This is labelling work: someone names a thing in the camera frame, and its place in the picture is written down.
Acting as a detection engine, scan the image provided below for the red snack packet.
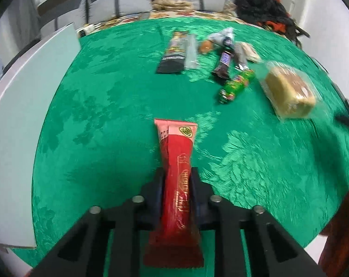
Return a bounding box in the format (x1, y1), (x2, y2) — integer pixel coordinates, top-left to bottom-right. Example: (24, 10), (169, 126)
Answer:
(144, 119), (204, 268)

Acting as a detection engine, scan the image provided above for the beige wafer packet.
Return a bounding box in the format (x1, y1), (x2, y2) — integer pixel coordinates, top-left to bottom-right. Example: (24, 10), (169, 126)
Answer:
(240, 42), (261, 63)

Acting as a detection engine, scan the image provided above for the green sausage snack packet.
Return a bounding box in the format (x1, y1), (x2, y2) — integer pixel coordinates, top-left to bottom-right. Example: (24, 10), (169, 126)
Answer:
(218, 69), (256, 104)

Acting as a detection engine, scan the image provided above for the bread cake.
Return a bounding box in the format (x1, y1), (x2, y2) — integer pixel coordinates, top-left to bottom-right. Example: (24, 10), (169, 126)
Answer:
(260, 61), (322, 119)

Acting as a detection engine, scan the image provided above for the left grey pillow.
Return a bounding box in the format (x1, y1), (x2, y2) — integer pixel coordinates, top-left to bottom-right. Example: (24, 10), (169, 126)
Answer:
(40, 0), (88, 38)

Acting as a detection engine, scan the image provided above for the snickers chocolate bar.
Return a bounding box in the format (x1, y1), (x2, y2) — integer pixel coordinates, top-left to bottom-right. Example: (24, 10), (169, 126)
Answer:
(211, 49), (234, 80)

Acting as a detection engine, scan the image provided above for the black yellow snack bag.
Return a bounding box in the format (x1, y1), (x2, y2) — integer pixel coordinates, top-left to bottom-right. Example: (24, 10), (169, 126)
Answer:
(156, 31), (189, 74)

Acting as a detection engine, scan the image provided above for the folded beige cloth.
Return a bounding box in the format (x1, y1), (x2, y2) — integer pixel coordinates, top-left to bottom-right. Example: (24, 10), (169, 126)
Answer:
(152, 0), (193, 11)

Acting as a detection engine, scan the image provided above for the black and orange clothes pile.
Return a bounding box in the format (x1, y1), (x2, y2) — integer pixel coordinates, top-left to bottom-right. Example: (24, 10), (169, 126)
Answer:
(234, 0), (310, 46)

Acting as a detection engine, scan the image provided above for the small orange bun packet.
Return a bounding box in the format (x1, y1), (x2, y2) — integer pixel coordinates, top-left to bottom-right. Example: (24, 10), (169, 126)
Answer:
(199, 39), (214, 54)

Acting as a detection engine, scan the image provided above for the white cardboard box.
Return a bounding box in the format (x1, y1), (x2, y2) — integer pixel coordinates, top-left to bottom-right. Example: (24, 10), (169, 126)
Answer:
(0, 24), (81, 248)

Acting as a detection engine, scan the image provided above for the white triangular snack packet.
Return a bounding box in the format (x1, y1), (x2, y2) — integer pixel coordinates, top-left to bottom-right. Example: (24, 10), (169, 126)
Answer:
(208, 27), (234, 48)

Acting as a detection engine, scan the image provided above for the clear long stick packet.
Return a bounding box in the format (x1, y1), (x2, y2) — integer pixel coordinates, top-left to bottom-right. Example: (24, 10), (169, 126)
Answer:
(184, 34), (198, 69)

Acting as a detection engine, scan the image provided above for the green patterned cloth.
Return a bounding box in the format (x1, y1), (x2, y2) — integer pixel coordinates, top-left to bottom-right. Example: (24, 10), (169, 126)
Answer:
(16, 17), (349, 266)

